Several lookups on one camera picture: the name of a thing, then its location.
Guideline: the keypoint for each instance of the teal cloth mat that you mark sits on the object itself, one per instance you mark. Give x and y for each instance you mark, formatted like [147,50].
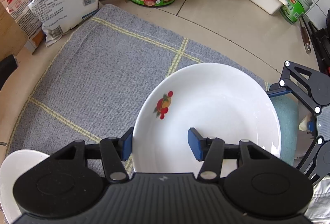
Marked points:
[287,120]

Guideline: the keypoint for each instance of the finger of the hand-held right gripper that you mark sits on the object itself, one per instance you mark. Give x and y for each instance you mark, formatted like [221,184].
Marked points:
[313,162]
[279,93]

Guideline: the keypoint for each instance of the black stove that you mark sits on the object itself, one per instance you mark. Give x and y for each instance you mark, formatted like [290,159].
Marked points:
[322,41]

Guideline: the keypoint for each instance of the white jacket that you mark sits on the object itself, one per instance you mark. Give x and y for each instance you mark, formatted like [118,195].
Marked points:
[319,203]

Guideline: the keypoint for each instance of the green glass jar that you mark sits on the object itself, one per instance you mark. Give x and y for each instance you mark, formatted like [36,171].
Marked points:
[296,7]

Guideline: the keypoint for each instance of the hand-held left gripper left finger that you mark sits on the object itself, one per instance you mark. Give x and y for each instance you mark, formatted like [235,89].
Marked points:
[126,145]

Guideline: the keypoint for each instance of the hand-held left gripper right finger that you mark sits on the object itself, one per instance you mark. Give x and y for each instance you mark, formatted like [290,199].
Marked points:
[196,145]

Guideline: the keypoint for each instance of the white plate with fruit print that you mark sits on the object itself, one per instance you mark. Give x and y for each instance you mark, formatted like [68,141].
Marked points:
[219,100]

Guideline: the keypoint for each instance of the wooden cutting board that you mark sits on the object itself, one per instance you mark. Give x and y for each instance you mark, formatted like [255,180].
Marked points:
[10,30]

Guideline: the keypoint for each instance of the grey checked cloth mat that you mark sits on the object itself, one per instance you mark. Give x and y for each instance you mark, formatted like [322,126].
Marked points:
[103,64]

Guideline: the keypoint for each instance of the white bowl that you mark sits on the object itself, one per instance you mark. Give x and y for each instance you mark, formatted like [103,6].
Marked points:
[10,177]

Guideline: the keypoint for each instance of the red and white bag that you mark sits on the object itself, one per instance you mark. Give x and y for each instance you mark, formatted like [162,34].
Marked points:
[20,7]

